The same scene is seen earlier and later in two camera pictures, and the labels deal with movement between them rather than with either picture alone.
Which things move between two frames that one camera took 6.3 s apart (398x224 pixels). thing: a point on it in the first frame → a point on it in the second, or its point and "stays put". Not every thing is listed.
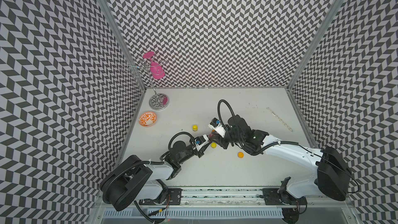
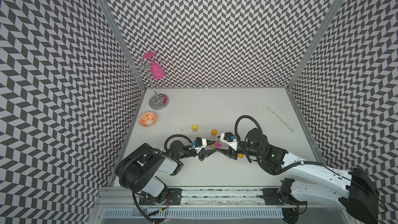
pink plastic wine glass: (156, 70) stays put
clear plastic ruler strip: (280, 119) stays put
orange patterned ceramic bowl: (147, 119) stays put
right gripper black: (219, 140) → (228, 153)
